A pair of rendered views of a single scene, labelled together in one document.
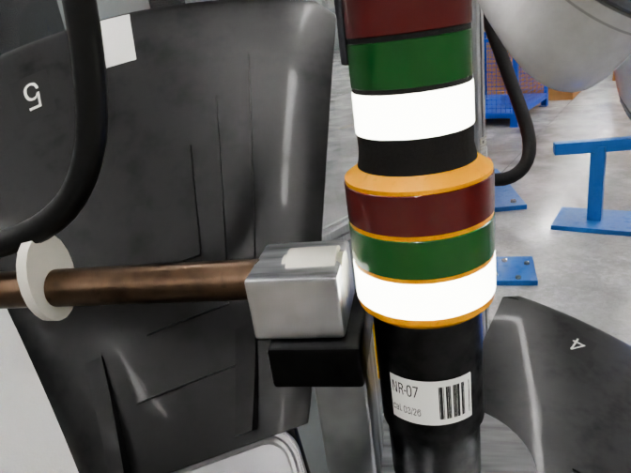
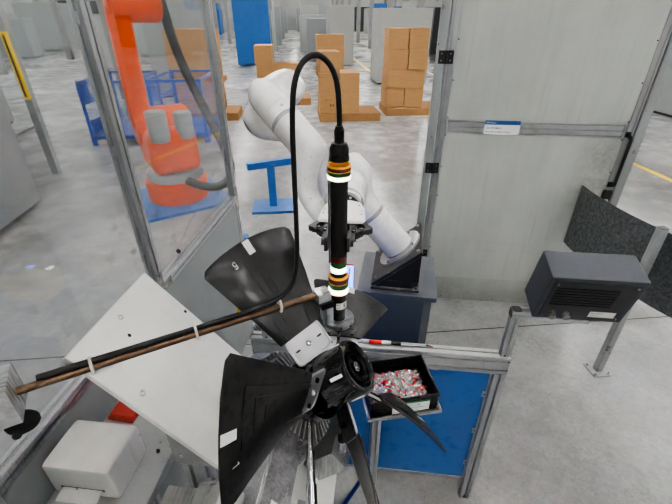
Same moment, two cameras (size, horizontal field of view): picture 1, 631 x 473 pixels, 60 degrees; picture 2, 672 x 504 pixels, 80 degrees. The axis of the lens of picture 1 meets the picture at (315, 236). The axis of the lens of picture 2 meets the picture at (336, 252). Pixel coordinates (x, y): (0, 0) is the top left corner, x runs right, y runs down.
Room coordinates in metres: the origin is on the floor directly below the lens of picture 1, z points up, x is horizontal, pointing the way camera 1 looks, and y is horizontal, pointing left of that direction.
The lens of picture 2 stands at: (-0.37, 0.44, 1.86)
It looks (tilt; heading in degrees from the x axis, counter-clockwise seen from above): 31 degrees down; 319
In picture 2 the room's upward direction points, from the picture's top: straight up
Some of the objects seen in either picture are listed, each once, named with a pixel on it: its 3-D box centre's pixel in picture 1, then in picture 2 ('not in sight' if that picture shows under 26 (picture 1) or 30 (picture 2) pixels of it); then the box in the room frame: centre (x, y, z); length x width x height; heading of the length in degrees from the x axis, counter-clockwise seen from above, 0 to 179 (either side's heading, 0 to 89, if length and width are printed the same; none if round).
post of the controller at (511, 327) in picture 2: not in sight; (509, 332); (0.00, -0.65, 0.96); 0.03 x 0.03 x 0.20; 42
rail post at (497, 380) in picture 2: not in sight; (478, 439); (0.00, -0.65, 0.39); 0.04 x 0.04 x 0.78; 42
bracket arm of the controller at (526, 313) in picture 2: not in sight; (549, 314); (-0.07, -0.72, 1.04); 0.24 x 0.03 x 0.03; 42
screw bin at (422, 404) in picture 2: not in sight; (396, 385); (0.16, -0.29, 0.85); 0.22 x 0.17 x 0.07; 58
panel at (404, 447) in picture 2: not in sight; (371, 419); (0.32, -0.37, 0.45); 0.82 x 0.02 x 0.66; 42
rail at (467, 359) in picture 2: not in sight; (376, 352); (0.32, -0.37, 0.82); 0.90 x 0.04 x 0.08; 42
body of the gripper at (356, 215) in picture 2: not in sight; (342, 217); (0.23, -0.11, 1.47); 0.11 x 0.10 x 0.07; 132
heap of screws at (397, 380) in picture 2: not in sight; (397, 388); (0.16, -0.29, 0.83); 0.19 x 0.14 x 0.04; 58
